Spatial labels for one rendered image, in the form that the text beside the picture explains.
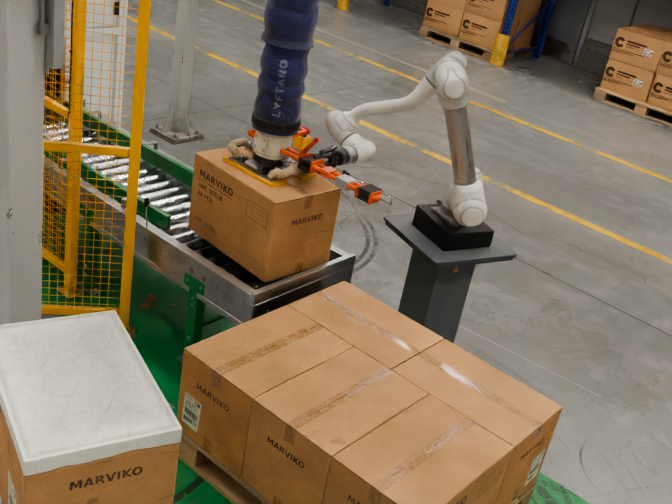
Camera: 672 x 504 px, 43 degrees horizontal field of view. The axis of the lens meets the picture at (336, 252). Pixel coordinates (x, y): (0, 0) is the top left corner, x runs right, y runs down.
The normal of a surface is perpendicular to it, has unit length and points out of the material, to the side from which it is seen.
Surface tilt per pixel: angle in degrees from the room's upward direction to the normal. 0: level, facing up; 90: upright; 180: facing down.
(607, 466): 0
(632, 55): 91
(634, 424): 0
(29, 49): 90
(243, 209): 90
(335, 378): 0
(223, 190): 90
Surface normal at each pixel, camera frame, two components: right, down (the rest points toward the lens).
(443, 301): 0.46, 0.48
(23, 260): 0.74, 0.41
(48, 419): 0.17, -0.88
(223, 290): -0.65, 0.25
